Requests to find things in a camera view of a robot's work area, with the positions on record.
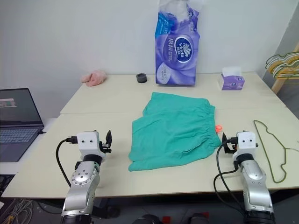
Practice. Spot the small purple tissue box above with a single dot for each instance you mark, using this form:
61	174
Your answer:
231	84

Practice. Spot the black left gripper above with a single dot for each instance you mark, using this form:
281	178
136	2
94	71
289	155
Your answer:
105	149

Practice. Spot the purple tissue roll pack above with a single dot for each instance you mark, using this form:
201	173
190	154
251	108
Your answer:
177	65

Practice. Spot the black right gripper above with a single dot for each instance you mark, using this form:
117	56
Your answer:
231	149

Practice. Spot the green shorts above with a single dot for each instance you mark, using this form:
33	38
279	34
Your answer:
172	130

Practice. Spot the white side table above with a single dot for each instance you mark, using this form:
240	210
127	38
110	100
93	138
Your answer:
50	122

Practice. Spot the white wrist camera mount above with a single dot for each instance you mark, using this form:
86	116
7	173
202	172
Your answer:
246	144
87	144

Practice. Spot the small orange clip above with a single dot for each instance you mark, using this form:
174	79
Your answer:
218	127

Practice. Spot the pink cloth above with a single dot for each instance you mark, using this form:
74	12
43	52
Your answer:
94	78

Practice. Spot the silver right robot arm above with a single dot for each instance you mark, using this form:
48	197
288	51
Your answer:
254	182

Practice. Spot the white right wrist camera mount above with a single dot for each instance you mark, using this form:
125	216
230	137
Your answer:
246	144

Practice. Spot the hangers on wooden rack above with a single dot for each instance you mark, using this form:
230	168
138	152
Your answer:
279	85

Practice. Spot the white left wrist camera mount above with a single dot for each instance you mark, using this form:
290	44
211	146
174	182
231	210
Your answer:
87	144

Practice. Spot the dark laptop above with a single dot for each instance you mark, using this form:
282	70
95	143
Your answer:
18	137

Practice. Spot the dark rounded shape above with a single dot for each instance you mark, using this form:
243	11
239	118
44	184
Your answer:
198	218
148	220

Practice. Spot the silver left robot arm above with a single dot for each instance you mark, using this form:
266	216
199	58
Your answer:
81	180

